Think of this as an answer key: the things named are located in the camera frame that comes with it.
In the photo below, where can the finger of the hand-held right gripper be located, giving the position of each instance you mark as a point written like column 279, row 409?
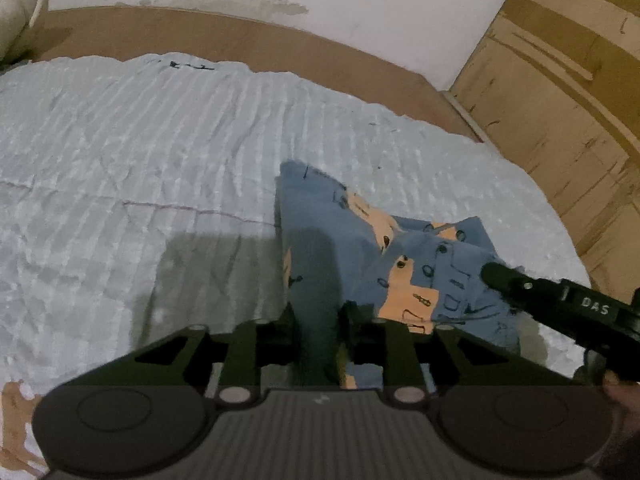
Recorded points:
column 515, row 285

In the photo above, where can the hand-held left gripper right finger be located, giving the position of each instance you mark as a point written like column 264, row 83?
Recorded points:
column 350, row 325

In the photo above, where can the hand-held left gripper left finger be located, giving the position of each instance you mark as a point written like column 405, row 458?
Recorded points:
column 286, row 325

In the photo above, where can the blue orange printed pants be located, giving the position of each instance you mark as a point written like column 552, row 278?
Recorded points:
column 320, row 210

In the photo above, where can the person's right hand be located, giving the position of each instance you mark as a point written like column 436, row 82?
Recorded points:
column 617, row 410

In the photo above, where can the light wooden wardrobe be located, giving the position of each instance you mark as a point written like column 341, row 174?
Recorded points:
column 560, row 85

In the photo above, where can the light blue quilted blanket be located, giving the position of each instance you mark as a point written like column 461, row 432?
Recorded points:
column 125, row 160

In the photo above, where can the white orange printed cloth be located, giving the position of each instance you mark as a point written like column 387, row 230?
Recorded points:
column 17, row 425

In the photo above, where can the cream white pillow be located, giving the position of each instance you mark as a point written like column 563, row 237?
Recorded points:
column 17, row 15

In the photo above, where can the brown wooden bed frame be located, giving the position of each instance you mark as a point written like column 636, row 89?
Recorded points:
column 250, row 35

